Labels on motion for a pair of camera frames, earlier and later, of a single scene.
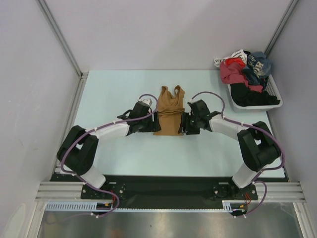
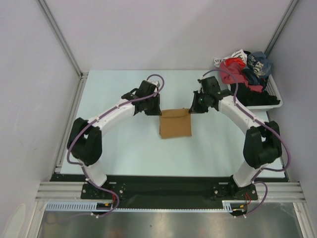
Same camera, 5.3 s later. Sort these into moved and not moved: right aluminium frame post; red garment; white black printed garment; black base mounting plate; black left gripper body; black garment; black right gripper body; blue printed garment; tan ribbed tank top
Moved: tan ribbed tank top; black right gripper body; black left gripper body
Not moved: black base mounting plate; blue printed garment; right aluminium frame post; red garment; white black printed garment; black garment
